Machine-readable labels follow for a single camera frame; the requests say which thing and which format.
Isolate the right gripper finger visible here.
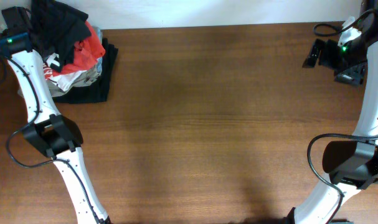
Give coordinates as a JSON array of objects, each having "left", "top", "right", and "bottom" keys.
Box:
[
  {"left": 334, "top": 69, "right": 364, "bottom": 86},
  {"left": 302, "top": 39, "right": 325, "bottom": 68}
]

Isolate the dark green t-shirt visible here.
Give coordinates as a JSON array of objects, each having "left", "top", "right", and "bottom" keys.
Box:
[{"left": 31, "top": 0, "right": 92, "bottom": 73}]

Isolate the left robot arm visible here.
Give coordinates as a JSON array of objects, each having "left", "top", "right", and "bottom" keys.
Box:
[{"left": 0, "top": 32, "right": 111, "bottom": 223}]

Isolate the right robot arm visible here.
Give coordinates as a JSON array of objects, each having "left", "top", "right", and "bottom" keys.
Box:
[{"left": 283, "top": 1, "right": 378, "bottom": 224}]

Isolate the black folded garment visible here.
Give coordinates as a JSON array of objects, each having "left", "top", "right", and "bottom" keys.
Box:
[{"left": 53, "top": 38, "right": 118, "bottom": 104}]

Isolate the beige folded garment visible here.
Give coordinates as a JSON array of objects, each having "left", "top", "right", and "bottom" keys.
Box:
[{"left": 43, "top": 22, "right": 106, "bottom": 97}]

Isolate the red printed t-shirt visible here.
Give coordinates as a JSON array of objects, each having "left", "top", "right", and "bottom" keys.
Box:
[{"left": 44, "top": 22, "right": 106, "bottom": 80}]

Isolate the white folded garment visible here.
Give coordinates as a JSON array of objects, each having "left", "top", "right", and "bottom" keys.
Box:
[{"left": 43, "top": 53, "right": 88, "bottom": 91}]

